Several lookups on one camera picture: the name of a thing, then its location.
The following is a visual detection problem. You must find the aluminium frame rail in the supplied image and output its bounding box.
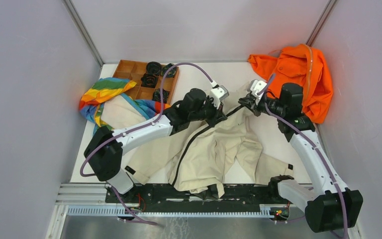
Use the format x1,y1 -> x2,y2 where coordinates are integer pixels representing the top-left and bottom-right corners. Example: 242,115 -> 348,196
56,183 -> 294,220

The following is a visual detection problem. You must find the black rolled sock far left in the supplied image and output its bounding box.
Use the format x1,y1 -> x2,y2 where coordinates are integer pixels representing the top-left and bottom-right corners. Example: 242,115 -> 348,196
146,61 -> 163,76

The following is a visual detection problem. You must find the purple cable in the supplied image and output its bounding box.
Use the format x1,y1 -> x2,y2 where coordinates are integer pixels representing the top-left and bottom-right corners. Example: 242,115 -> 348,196
260,73 -> 349,239
80,62 -> 218,227

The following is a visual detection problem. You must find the black rolled sock far right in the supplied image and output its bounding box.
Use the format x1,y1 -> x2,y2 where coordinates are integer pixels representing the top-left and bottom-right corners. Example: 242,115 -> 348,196
161,63 -> 178,78

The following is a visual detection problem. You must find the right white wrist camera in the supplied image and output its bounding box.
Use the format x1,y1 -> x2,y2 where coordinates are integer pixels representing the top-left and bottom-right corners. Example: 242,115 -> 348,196
248,79 -> 268,100

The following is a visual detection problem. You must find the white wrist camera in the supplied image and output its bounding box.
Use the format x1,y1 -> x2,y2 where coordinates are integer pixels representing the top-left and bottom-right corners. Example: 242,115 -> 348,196
248,79 -> 268,100
209,85 -> 229,109

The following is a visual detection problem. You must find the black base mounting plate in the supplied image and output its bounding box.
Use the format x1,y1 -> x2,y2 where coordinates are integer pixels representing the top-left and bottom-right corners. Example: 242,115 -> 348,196
120,184 -> 288,213

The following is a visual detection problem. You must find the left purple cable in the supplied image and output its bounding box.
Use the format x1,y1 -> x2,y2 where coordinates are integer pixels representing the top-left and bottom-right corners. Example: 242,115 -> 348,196
80,62 -> 218,227

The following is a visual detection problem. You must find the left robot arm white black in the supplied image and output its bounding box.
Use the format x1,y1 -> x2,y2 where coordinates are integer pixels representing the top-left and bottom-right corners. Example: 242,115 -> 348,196
84,86 -> 229,203

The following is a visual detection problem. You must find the beige zip jacket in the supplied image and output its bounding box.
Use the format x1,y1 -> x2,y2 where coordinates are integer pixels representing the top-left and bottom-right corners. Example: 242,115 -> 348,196
109,86 -> 293,197

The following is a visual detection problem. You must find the orange jacket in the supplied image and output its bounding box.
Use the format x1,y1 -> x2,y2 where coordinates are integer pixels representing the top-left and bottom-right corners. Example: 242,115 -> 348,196
247,44 -> 333,124

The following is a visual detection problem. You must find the black rolled sock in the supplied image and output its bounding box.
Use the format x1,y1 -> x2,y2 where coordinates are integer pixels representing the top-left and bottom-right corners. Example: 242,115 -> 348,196
152,89 -> 170,103
161,63 -> 178,78
146,61 -> 163,76
141,73 -> 158,88

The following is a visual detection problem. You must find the black rolled sock middle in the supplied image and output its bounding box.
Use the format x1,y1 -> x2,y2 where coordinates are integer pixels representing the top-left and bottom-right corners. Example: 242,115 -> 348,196
141,73 -> 158,88

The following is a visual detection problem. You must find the brown wooden compartment tray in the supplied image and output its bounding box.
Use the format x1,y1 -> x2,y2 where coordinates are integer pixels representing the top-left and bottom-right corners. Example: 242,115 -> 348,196
113,60 -> 180,104

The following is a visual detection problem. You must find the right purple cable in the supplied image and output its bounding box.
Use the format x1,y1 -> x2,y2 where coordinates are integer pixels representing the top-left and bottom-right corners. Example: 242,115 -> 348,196
260,73 -> 349,239

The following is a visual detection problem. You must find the rainbow striped garment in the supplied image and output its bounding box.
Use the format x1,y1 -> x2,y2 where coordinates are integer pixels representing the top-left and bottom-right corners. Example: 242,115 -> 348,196
79,77 -> 170,130

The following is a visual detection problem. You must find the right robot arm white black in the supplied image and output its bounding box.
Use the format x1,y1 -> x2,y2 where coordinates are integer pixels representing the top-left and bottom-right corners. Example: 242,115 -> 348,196
238,80 -> 364,233

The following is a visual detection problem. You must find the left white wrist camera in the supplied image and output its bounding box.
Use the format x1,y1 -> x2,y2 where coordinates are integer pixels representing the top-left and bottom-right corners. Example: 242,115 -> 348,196
209,85 -> 229,109

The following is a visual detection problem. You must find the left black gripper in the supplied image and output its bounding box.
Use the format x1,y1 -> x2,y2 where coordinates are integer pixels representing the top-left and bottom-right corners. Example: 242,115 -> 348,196
189,95 -> 226,127

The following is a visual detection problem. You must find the black rolled sock near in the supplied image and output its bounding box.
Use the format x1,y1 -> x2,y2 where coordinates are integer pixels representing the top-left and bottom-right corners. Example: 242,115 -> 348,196
152,89 -> 170,103

